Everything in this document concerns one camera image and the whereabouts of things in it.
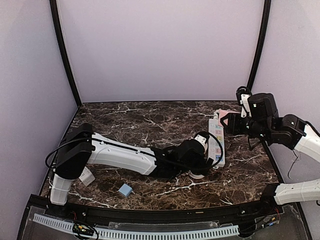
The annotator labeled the pink cube socket adapter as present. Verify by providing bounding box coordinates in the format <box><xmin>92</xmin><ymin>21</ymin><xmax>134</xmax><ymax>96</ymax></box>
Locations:
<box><xmin>217</xmin><ymin>109</ymin><xmax>240</xmax><ymax>128</ymax></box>

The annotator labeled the white multicolour power strip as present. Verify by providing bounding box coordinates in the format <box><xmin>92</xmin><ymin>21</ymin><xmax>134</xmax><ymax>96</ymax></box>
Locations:
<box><xmin>207</xmin><ymin>110</ymin><xmax>226</xmax><ymax>169</ymax></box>

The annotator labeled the white plug adapter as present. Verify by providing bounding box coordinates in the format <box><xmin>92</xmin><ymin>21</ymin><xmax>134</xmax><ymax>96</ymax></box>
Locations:
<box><xmin>79</xmin><ymin>166</ymin><xmax>96</xmax><ymax>187</ymax></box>

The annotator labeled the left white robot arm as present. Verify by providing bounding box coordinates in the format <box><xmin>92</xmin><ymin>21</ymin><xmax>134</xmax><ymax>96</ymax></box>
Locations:
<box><xmin>46</xmin><ymin>123</ymin><xmax>214</xmax><ymax>206</ymax></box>

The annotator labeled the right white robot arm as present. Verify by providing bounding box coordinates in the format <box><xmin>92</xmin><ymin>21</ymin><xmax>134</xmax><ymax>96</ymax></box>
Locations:
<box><xmin>219</xmin><ymin>93</ymin><xmax>320</xmax><ymax>206</ymax></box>

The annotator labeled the blue plug adapter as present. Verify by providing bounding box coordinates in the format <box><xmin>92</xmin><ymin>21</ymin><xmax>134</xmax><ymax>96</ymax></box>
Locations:
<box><xmin>118</xmin><ymin>183</ymin><xmax>133</xmax><ymax>198</ymax></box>

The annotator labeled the pink round power socket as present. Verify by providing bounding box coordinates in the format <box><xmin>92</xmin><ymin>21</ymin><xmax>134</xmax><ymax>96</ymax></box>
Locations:
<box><xmin>189</xmin><ymin>172</ymin><xmax>205</xmax><ymax>180</ymax></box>

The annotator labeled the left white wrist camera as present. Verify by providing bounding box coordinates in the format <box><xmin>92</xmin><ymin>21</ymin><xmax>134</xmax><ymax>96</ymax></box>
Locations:
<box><xmin>193</xmin><ymin>134</ymin><xmax>209</xmax><ymax>152</ymax></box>

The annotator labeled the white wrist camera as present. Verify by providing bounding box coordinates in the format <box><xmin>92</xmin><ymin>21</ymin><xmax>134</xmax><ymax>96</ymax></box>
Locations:
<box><xmin>236</xmin><ymin>86</ymin><xmax>252</xmax><ymax>118</ymax></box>
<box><xmin>193</xmin><ymin>134</ymin><xmax>209</xmax><ymax>152</ymax></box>

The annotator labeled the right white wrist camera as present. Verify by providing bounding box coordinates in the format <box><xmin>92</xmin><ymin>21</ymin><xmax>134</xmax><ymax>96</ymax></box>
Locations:
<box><xmin>236</xmin><ymin>86</ymin><xmax>252</xmax><ymax>118</ymax></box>

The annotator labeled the black front rail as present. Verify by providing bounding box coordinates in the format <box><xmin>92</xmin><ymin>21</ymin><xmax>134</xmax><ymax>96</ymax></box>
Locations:
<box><xmin>55</xmin><ymin>201</ymin><xmax>278</xmax><ymax>226</ymax></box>

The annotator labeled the white slotted cable duct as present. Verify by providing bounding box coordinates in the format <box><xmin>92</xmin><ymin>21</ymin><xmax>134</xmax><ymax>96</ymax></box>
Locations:
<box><xmin>32</xmin><ymin>213</ymin><xmax>240</xmax><ymax>240</ymax></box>

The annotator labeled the right black frame post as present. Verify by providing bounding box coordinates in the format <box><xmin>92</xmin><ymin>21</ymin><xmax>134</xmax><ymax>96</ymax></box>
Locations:
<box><xmin>246</xmin><ymin>0</ymin><xmax>272</xmax><ymax>91</ymax></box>

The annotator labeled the black frame post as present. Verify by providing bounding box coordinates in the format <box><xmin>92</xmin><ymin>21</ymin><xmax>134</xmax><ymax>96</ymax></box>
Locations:
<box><xmin>246</xmin><ymin>0</ymin><xmax>272</xmax><ymax>91</ymax></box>
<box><xmin>49</xmin><ymin>0</ymin><xmax>82</xmax><ymax>108</ymax></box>

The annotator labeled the left black frame post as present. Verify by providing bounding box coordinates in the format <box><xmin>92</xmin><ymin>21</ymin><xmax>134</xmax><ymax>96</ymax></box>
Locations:
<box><xmin>49</xmin><ymin>0</ymin><xmax>82</xmax><ymax>108</ymax></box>

